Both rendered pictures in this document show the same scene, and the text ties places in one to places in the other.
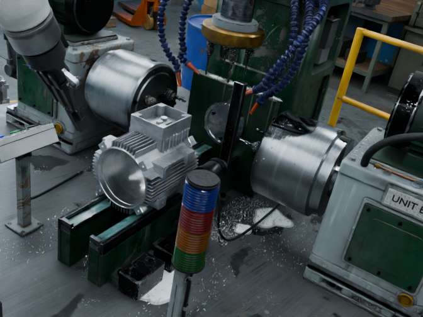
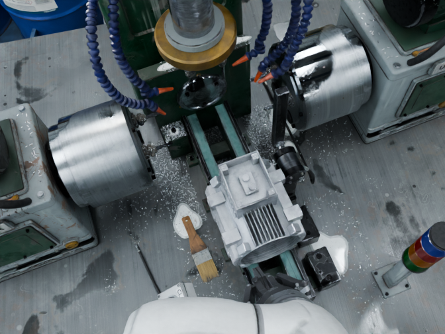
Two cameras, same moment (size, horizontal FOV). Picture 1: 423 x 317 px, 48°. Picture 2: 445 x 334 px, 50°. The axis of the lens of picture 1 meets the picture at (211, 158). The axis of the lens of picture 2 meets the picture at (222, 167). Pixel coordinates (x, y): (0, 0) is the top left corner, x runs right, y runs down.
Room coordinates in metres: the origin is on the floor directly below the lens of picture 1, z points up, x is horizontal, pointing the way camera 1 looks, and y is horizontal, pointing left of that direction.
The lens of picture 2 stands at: (0.80, 0.45, 2.13)
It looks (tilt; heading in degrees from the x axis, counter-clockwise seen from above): 65 degrees down; 320
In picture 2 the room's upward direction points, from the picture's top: 9 degrees counter-clockwise
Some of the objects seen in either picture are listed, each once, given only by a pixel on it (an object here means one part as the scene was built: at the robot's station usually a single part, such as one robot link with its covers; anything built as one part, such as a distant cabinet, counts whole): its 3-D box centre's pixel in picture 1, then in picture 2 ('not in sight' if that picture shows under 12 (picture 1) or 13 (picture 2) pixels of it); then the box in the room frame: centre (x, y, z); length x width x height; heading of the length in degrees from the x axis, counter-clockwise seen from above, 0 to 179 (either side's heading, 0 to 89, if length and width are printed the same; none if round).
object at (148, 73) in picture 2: (231, 131); (197, 85); (1.46, -0.05, 0.97); 0.30 x 0.11 x 0.34; 62
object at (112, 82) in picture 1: (121, 88); (87, 160); (1.48, 0.34, 1.04); 0.37 x 0.25 x 0.25; 62
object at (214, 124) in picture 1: (223, 124); (202, 93); (1.40, -0.02, 1.02); 0.15 x 0.02 x 0.15; 62
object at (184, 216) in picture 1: (196, 213); (432, 246); (0.70, 0.01, 1.14); 0.06 x 0.06 x 0.04
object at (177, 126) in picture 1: (160, 127); (247, 185); (1.09, 0.14, 1.11); 0.12 x 0.11 x 0.07; 153
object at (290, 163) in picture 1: (310, 167); (325, 74); (1.16, -0.27, 1.04); 0.41 x 0.25 x 0.25; 62
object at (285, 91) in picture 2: (231, 127); (279, 120); (1.14, -0.04, 1.12); 0.04 x 0.03 x 0.26; 152
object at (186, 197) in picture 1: (201, 192); (440, 240); (0.70, 0.01, 1.19); 0.06 x 0.06 x 0.04
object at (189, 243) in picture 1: (193, 233); (425, 252); (0.70, 0.01, 1.10); 0.06 x 0.06 x 0.04
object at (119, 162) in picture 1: (146, 165); (254, 213); (1.06, 0.16, 1.02); 0.20 x 0.19 x 0.19; 153
